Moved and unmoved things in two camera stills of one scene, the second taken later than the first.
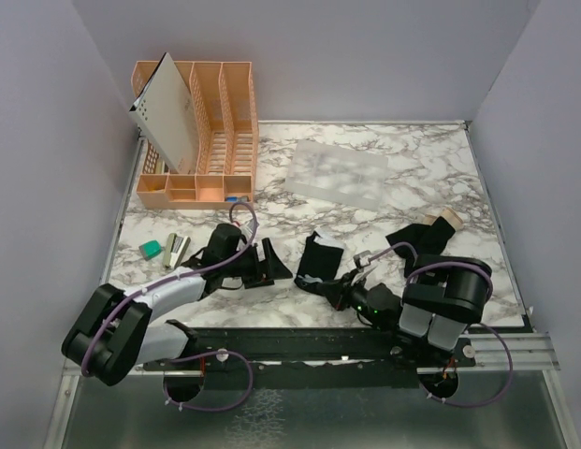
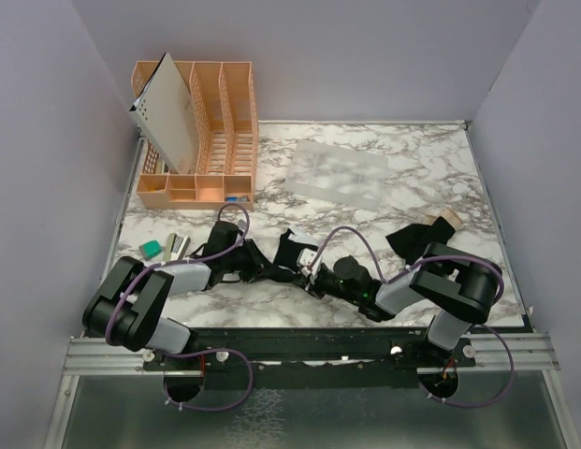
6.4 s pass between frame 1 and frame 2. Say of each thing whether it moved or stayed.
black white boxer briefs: moved
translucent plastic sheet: stayed
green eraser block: stayed
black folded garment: stayed
